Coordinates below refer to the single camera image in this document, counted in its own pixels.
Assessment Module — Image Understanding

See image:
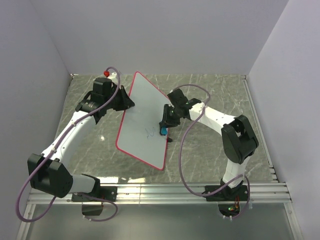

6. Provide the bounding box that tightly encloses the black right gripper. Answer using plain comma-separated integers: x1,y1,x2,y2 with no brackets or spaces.
159,104,180,129

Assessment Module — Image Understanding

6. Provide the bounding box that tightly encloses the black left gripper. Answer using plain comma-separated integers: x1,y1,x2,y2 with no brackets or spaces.
105,86,136,112

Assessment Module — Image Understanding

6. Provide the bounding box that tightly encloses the blue whiteboard eraser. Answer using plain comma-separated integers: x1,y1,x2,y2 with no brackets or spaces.
160,127,168,136

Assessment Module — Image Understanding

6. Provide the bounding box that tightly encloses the pink framed whiteboard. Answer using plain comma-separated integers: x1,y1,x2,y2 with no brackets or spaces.
115,71,169,171

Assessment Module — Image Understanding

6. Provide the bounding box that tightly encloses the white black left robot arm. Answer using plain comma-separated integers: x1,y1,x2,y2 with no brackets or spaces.
27,73,135,203

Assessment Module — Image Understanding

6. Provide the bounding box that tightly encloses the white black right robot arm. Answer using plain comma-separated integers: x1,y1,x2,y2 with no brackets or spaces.
159,88,259,200

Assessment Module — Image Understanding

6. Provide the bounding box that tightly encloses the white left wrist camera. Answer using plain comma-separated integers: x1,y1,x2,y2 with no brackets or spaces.
103,70,118,83

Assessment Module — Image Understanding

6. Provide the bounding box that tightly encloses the aluminium mounting rail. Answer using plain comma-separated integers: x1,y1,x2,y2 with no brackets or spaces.
16,181,292,240

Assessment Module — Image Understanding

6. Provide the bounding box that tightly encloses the aluminium side rail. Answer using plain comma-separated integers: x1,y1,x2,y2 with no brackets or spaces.
241,75,279,183

